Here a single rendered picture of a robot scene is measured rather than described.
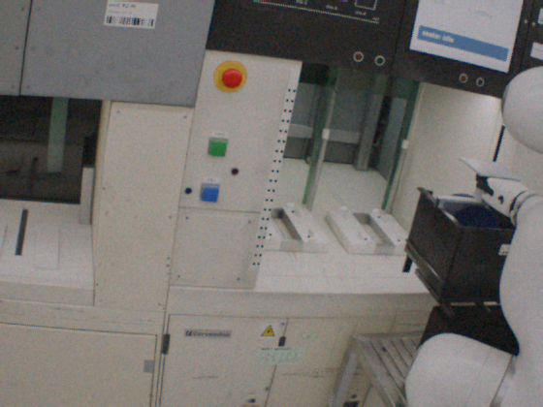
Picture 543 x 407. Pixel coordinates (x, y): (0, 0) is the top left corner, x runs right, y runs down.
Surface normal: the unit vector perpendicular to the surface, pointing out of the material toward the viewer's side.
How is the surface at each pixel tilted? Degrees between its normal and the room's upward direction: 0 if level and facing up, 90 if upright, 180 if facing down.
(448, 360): 43
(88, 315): 90
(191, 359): 90
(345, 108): 90
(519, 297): 91
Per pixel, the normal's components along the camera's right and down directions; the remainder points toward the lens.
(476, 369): -0.12, -0.58
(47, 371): 0.25, 0.42
